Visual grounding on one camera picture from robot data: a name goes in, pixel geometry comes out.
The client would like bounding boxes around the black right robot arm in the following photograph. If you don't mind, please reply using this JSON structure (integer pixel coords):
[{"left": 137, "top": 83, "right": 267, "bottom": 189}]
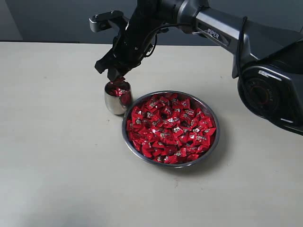
[{"left": 89, "top": 0, "right": 303, "bottom": 134}]

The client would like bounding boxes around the stainless steel cup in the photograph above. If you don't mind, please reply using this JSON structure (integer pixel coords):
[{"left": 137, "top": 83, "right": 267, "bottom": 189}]
[{"left": 104, "top": 81, "right": 133, "bottom": 115}]

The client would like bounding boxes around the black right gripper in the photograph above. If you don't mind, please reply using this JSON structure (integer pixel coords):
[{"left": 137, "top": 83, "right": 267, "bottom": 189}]
[{"left": 95, "top": 14, "right": 166, "bottom": 81}]

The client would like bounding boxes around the pile of red candies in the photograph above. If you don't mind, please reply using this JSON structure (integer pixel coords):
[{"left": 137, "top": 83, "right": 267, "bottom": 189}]
[{"left": 126, "top": 93, "right": 217, "bottom": 165}]

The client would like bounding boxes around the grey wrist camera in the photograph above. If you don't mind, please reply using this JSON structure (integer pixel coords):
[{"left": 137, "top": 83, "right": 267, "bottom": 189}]
[{"left": 89, "top": 10, "right": 129, "bottom": 33}]

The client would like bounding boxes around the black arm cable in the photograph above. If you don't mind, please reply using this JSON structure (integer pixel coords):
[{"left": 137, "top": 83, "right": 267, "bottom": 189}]
[{"left": 139, "top": 22, "right": 197, "bottom": 58}]

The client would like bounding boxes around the steel bowl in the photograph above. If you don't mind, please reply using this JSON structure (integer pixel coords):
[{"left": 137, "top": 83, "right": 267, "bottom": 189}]
[{"left": 121, "top": 90, "right": 220, "bottom": 168}]

